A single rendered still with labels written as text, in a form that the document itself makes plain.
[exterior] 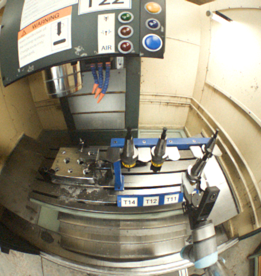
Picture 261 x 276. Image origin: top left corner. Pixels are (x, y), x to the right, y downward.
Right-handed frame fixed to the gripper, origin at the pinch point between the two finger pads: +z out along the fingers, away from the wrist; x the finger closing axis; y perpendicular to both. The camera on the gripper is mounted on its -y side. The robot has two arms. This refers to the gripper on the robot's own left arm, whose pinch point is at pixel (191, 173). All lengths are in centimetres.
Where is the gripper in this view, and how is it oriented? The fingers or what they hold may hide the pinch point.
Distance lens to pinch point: 46.9
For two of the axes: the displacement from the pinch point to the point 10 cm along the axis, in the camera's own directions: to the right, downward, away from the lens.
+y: -0.2, 7.5, 6.6
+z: -0.2, -6.6, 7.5
